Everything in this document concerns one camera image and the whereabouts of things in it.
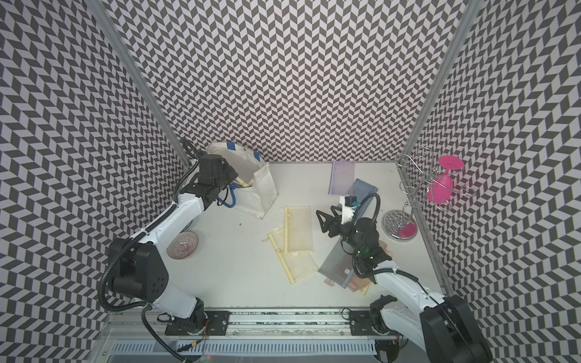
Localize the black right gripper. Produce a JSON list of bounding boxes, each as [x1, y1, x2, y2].
[[315, 206, 365, 257]]

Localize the grey mesh pouch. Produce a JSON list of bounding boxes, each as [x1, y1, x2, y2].
[[319, 240, 354, 289]]

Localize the white canvas bag blue handles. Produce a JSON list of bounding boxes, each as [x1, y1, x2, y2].
[[206, 142, 278, 219]]

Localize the yellow mesh pouch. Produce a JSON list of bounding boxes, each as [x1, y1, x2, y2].
[[268, 229, 319, 284], [284, 206, 314, 253]]

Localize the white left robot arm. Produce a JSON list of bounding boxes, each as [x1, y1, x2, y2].
[[97, 154, 238, 334]]

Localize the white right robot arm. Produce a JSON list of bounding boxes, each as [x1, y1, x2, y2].
[[316, 211, 493, 362]]

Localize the dark blue flat pouch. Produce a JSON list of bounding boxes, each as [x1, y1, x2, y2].
[[345, 178, 378, 203]]

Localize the lilac mesh pouch rear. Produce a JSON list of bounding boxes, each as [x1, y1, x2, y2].
[[328, 160, 355, 195]]

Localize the pink glass dish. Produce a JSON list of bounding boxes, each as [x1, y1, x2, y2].
[[166, 231, 199, 260]]

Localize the magenta plastic wine glass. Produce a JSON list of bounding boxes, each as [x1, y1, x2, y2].
[[427, 155, 464, 205]]

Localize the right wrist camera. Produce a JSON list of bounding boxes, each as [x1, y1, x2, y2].
[[340, 195, 359, 225]]

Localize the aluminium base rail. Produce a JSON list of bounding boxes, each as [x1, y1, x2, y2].
[[97, 308, 482, 341]]

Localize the silver wire glass rack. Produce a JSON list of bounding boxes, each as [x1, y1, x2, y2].
[[396, 147, 476, 211]]

